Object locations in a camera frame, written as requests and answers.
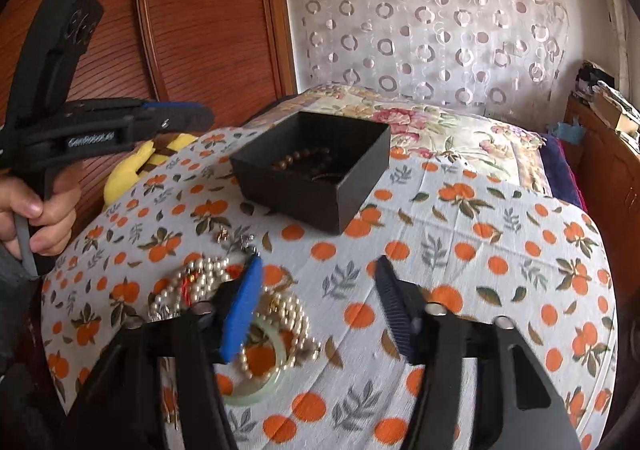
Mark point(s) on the wooden side cabinet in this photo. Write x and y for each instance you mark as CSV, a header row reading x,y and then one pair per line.
x,y
607,180

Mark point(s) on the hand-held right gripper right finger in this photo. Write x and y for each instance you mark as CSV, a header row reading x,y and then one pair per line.
x,y
395,315

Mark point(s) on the small gold earring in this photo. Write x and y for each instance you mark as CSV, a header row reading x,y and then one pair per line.
x,y
223,235

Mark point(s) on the small silver earring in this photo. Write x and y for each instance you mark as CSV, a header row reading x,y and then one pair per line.
x,y
247,244

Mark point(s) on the wooden slatted wardrobe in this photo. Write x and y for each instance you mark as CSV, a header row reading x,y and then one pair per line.
x,y
200,29

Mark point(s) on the floral blanket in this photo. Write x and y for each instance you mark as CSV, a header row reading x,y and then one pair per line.
x,y
425,124

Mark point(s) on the green jade bangle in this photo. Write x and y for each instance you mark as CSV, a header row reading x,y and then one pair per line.
x,y
272,387

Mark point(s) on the cardboard box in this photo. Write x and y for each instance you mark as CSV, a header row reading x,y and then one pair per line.
x,y
617,112

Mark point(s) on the person's left forearm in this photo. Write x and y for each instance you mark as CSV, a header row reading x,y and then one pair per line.
x,y
10,310

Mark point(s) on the dark purple blanket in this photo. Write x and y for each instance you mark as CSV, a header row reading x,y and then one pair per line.
x,y
562,174

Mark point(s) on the patterned window curtain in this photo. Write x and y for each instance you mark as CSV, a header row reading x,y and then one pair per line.
x,y
614,24

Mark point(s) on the black jewelry box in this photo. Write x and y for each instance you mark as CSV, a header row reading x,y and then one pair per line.
x,y
300,202

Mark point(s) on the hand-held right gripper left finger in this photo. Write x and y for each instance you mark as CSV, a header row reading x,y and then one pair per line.
x,y
244,312

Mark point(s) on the blue plastic bag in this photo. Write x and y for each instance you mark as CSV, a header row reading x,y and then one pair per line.
x,y
567,132

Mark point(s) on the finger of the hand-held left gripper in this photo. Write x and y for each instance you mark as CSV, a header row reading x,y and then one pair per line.
x,y
187,119
172,105

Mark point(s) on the circle pattern wall curtain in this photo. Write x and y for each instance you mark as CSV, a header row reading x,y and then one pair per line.
x,y
425,19

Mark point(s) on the pile of dark clothes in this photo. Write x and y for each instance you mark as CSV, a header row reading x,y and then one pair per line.
x,y
592,77

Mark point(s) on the yellow striped plush toy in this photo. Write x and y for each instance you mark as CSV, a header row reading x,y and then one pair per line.
x,y
125,174

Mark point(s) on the person's left hand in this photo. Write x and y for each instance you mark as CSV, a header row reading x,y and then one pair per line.
x,y
52,215

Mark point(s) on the orange fruit print cloth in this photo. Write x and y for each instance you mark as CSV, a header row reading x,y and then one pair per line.
x,y
450,250

